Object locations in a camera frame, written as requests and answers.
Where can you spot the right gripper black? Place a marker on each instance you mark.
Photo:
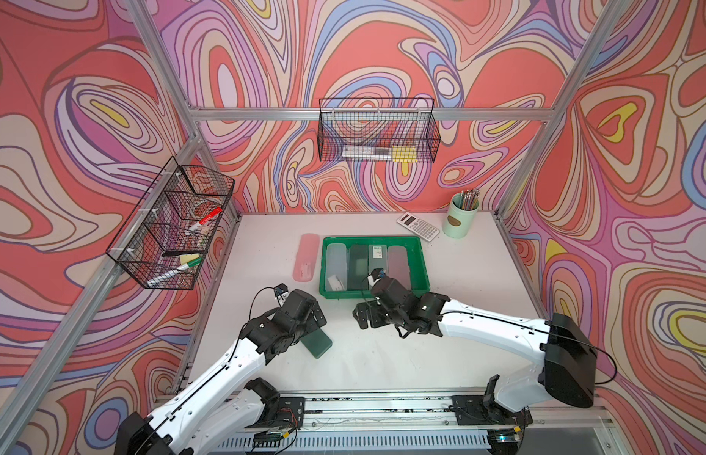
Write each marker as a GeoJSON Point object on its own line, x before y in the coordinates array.
{"type": "Point", "coordinates": [372, 308]}

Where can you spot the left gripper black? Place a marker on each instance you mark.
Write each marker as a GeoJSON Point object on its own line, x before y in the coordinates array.
{"type": "Point", "coordinates": [312, 322]}

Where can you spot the dark green pencil case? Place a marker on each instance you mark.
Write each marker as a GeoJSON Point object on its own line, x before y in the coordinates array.
{"type": "Point", "coordinates": [317, 342]}
{"type": "Point", "coordinates": [357, 267]}

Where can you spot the pink pencil case front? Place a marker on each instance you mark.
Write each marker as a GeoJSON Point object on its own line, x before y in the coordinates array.
{"type": "Point", "coordinates": [398, 265]}

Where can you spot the pink pencil case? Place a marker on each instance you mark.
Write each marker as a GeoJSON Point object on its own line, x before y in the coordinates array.
{"type": "Point", "coordinates": [306, 257]}
{"type": "Point", "coordinates": [398, 265]}

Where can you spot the clear box with barcode label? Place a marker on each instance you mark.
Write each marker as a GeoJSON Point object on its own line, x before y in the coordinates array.
{"type": "Point", "coordinates": [377, 257]}

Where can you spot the clear frosted pencil case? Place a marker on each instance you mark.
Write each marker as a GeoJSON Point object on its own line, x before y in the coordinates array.
{"type": "Point", "coordinates": [336, 267]}

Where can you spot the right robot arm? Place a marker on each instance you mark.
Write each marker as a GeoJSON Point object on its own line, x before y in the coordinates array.
{"type": "Point", "coordinates": [562, 361]}

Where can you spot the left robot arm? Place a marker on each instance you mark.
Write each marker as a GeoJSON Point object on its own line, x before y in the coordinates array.
{"type": "Point", "coordinates": [227, 397]}

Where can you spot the green plastic storage tray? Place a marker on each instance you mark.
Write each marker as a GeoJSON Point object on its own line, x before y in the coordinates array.
{"type": "Point", "coordinates": [419, 276]}

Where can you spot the clear box in back basket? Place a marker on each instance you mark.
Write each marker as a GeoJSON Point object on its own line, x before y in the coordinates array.
{"type": "Point", "coordinates": [358, 152]}

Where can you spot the white calculator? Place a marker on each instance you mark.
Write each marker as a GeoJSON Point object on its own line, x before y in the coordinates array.
{"type": "Point", "coordinates": [418, 226]}

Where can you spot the green white marker in basket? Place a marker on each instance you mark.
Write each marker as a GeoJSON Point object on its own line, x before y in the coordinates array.
{"type": "Point", "coordinates": [181, 276]}

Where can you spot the mint green pen cup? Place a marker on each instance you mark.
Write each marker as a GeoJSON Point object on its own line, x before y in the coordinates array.
{"type": "Point", "coordinates": [458, 222]}

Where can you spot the red marker in basket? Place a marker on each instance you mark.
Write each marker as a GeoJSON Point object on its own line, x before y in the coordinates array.
{"type": "Point", "coordinates": [206, 219]}

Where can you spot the pens in cup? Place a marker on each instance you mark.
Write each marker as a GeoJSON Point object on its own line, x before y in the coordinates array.
{"type": "Point", "coordinates": [468, 200]}

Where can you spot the yellow item in back basket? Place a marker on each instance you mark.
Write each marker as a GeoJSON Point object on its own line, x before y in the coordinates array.
{"type": "Point", "coordinates": [404, 154]}

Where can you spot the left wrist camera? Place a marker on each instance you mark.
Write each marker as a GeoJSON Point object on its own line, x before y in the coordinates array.
{"type": "Point", "coordinates": [296, 304]}

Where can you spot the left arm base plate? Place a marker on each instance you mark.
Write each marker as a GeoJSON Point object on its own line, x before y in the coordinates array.
{"type": "Point", "coordinates": [285, 412]}

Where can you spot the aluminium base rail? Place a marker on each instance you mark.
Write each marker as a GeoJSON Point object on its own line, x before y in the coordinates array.
{"type": "Point", "coordinates": [422, 423]}

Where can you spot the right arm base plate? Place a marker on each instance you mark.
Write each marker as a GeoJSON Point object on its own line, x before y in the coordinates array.
{"type": "Point", "coordinates": [471, 410]}

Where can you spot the black wire basket left wall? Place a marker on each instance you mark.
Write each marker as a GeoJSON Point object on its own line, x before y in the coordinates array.
{"type": "Point", "coordinates": [158, 232]}

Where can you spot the black wire basket wall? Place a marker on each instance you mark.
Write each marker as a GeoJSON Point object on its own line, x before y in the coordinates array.
{"type": "Point", "coordinates": [158, 232]}
{"type": "Point", "coordinates": [380, 122]}

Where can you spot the black wire basket back wall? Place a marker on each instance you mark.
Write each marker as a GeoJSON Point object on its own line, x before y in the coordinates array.
{"type": "Point", "coordinates": [380, 122]}

